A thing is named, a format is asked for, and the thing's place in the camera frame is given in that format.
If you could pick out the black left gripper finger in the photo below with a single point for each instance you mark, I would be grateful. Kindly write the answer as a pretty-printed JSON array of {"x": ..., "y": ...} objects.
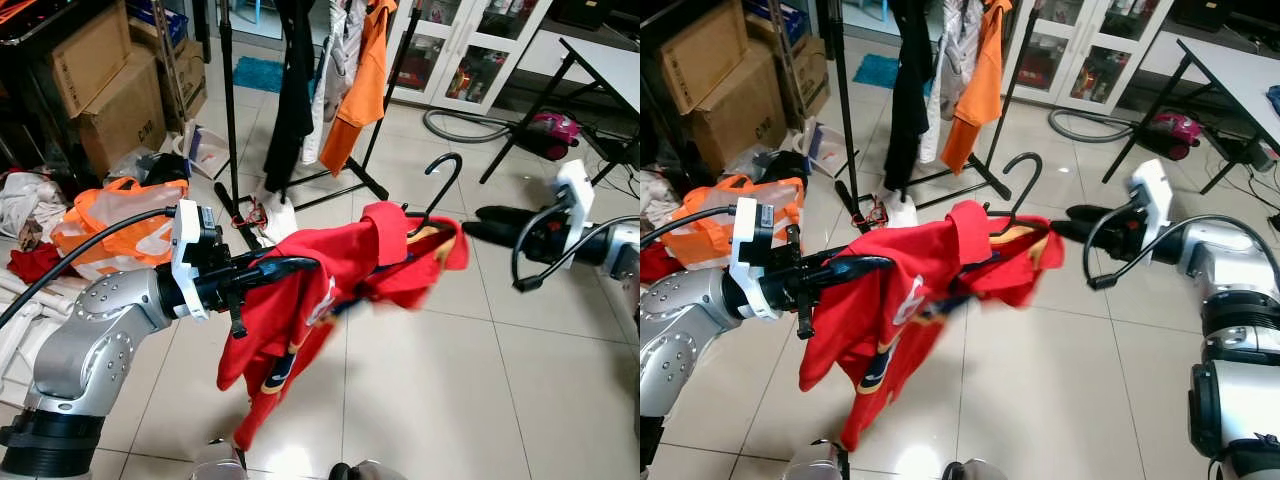
[
  {"x": 285, "y": 268},
  {"x": 855, "y": 268}
]

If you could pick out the white glass door cabinet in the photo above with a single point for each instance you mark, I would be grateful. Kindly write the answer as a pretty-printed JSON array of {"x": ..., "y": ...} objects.
[
  {"x": 1080, "y": 50},
  {"x": 460, "y": 50}
]

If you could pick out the white plastic tub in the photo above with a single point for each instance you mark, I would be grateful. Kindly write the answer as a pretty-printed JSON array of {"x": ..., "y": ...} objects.
[
  {"x": 825, "y": 145},
  {"x": 205, "y": 150}
]

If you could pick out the grey robot leg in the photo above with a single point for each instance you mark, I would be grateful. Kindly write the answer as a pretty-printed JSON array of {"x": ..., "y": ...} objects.
[
  {"x": 368, "y": 472},
  {"x": 975, "y": 472},
  {"x": 220, "y": 462},
  {"x": 820, "y": 462}
]

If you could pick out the pink vacuum cleaner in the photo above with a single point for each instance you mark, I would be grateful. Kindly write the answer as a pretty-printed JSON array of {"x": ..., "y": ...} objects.
[
  {"x": 1172, "y": 133},
  {"x": 550, "y": 135}
]

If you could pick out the black storage shelf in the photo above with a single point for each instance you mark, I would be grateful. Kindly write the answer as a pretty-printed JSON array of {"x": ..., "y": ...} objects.
[
  {"x": 25, "y": 100},
  {"x": 650, "y": 60}
]

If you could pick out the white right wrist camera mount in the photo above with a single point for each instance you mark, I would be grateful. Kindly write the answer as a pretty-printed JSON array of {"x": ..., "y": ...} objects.
[
  {"x": 1152, "y": 195},
  {"x": 575, "y": 200}
]

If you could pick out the orange polo shirt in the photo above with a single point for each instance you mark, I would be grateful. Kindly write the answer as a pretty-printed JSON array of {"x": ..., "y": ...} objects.
[
  {"x": 365, "y": 90},
  {"x": 985, "y": 90}
]

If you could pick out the orange and white bag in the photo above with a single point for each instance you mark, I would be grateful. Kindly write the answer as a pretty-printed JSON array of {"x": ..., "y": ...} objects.
[
  {"x": 700, "y": 215},
  {"x": 110, "y": 230}
]

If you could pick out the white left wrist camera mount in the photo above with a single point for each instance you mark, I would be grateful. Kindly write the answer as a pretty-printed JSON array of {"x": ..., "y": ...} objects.
[
  {"x": 185, "y": 260},
  {"x": 745, "y": 260}
]

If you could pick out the crumpled red cloth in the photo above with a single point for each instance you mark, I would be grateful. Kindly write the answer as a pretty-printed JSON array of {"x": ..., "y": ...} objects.
[
  {"x": 655, "y": 265},
  {"x": 35, "y": 262}
]

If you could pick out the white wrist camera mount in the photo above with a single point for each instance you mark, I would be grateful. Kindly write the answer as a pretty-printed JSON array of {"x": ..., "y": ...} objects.
[
  {"x": 745, "y": 260},
  {"x": 185, "y": 260},
  {"x": 575, "y": 200},
  {"x": 1152, "y": 195}
]

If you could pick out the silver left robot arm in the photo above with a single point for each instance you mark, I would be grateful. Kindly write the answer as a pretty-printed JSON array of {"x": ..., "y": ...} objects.
[
  {"x": 680, "y": 330},
  {"x": 90, "y": 330}
]

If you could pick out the silver and black clothes rack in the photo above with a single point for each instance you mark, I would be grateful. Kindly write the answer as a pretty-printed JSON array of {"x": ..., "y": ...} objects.
[
  {"x": 232, "y": 120},
  {"x": 850, "y": 120}
]

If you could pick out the blue printed carton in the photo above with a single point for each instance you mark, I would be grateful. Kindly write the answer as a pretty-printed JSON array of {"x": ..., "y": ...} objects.
[
  {"x": 160, "y": 20},
  {"x": 775, "y": 15}
]

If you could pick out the teal floor mat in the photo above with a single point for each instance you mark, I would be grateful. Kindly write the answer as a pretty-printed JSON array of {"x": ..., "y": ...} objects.
[
  {"x": 258, "y": 75},
  {"x": 878, "y": 70}
]

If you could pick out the crumpled white cloth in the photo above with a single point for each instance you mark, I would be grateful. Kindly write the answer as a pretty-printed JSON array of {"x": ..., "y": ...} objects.
[
  {"x": 650, "y": 195},
  {"x": 30, "y": 205}
]

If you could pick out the black hanging garment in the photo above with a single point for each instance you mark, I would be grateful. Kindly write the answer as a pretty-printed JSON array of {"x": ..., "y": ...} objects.
[
  {"x": 910, "y": 100},
  {"x": 292, "y": 100}
]

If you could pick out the grey left robot leg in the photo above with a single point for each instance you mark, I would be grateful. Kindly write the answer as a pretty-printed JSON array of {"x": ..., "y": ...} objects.
[
  {"x": 820, "y": 462},
  {"x": 220, "y": 462}
]

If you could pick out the white plastic bag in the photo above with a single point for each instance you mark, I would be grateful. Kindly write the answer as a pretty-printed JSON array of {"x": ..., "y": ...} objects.
[
  {"x": 280, "y": 220},
  {"x": 900, "y": 212}
]

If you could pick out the whitish grey jeans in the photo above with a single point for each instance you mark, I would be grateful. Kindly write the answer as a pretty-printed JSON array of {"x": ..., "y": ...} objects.
[
  {"x": 960, "y": 60},
  {"x": 340, "y": 60}
]

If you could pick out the red numbered sports jersey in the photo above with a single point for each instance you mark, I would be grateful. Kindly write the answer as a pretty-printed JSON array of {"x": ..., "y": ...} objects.
[
  {"x": 300, "y": 320},
  {"x": 860, "y": 330}
]

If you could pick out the white table with black legs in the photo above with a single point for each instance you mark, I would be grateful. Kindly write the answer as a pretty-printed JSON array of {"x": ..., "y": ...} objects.
[{"x": 600, "y": 70}]

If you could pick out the grey right robot leg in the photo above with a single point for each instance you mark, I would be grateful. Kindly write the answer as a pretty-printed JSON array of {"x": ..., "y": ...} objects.
[
  {"x": 368, "y": 472},
  {"x": 975, "y": 472}
]

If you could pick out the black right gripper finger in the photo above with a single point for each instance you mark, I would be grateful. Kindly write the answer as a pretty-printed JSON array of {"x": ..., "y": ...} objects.
[
  {"x": 505, "y": 214},
  {"x": 1075, "y": 232},
  {"x": 495, "y": 235},
  {"x": 1085, "y": 213}
]

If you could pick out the black clothes hanger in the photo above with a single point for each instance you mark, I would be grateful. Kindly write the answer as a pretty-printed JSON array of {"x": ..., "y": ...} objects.
[
  {"x": 452, "y": 183},
  {"x": 1032, "y": 185}
]

